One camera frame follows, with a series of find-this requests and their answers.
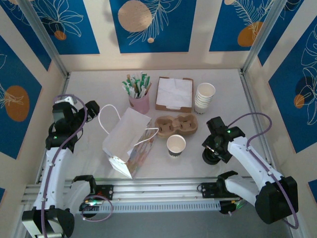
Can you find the white paper cup with print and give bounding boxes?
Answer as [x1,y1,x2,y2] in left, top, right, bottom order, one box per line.
[194,101,212,116]

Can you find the brown cardboard cup carrier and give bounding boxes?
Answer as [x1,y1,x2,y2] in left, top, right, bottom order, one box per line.
[155,114,199,139]

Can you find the white cartoon print paper bag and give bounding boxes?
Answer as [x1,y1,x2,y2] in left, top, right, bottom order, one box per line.
[98,104,160,179]

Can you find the aluminium frame post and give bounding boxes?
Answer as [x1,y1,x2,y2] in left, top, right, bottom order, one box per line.
[241,0,285,74]
[18,0,70,76]

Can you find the pink holder cup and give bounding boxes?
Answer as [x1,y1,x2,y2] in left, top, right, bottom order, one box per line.
[128,90,151,115]

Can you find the grey slotted cable duct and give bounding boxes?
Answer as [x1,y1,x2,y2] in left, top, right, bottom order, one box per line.
[79,200,221,213]

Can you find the brown cardboard napkin box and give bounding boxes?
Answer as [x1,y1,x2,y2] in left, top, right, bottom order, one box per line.
[155,76,194,114]

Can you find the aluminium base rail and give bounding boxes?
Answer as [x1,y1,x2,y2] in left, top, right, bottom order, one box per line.
[21,176,292,216]

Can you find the coiled purple cable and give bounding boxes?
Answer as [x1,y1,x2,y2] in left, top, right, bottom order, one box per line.
[80,195,114,223]

